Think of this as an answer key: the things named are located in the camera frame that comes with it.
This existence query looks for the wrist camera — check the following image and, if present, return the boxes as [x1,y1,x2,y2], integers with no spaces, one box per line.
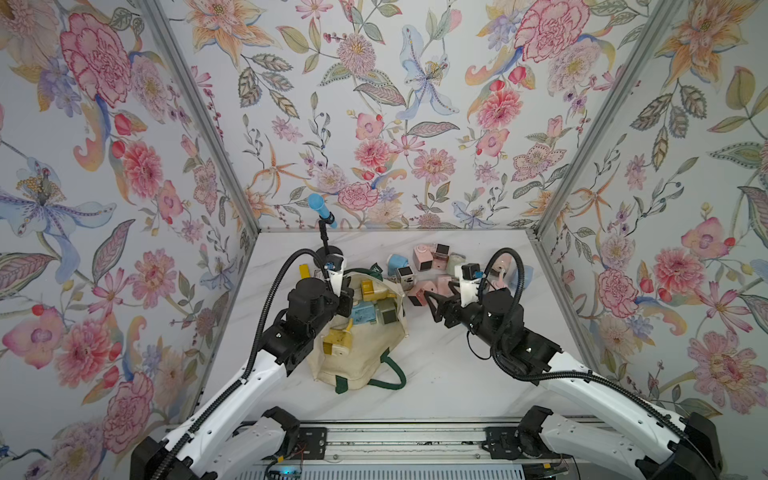
[324,253,346,297]
[454,263,484,307]

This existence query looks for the small pink pencil sharpener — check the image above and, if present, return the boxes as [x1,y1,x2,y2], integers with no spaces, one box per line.
[431,243,450,271]

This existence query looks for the sage green cube sharpener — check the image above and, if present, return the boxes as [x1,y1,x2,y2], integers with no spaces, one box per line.
[375,298,399,325]

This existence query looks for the pink square pencil sharpener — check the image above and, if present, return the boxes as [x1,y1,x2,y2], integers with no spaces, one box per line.
[407,280,437,307]

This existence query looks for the mint green pencil sharpener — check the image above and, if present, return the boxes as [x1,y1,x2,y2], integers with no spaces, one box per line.
[446,253,467,278]

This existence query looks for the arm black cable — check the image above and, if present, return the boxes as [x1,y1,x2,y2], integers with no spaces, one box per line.
[465,247,715,475]
[149,249,319,480]

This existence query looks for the black microphone stand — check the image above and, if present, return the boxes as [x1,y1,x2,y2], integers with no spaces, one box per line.
[314,217,343,268]

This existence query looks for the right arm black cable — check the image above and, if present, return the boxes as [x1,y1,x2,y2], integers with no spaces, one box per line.
[465,247,715,475]

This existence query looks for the pale green cube sharpener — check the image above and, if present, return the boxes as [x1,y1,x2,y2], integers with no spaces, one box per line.
[396,266,416,292]

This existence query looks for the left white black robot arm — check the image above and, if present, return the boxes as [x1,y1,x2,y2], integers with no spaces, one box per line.
[129,275,353,479]

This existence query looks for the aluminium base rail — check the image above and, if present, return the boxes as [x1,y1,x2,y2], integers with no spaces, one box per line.
[146,419,661,480]

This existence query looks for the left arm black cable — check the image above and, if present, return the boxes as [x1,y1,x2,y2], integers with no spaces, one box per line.
[149,249,319,480]

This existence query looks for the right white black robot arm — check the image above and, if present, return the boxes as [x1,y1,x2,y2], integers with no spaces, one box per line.
[425,289,723,479]

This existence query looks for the yellow pencil sharpener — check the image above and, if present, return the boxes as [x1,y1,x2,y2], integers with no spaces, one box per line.
[322,329,353,357]
[360,280,390,302]

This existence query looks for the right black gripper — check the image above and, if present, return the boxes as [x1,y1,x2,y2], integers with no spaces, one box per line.
[429,281,509,356]

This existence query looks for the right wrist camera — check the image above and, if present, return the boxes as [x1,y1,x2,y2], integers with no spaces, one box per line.
[454,263,484,307]

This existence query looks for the cream green tote bag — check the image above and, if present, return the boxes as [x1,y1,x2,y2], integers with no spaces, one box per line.
[307,269,408,394]

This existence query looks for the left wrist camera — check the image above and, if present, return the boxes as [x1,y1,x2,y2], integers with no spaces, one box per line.
[324,253,346,297]

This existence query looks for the blue cube pencil sharpener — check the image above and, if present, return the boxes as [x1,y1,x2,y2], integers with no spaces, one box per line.
[523,265,534,289]

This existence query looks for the large pink pencil sharpener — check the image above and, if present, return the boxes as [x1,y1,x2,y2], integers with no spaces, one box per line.
[413,244,434,272]

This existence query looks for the light blue pencil sharpener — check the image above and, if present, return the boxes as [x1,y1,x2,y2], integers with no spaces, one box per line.
[387,254,410,277]

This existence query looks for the pink round pencil sharpener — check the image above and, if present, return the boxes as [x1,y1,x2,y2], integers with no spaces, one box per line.
[492,253,515,278]

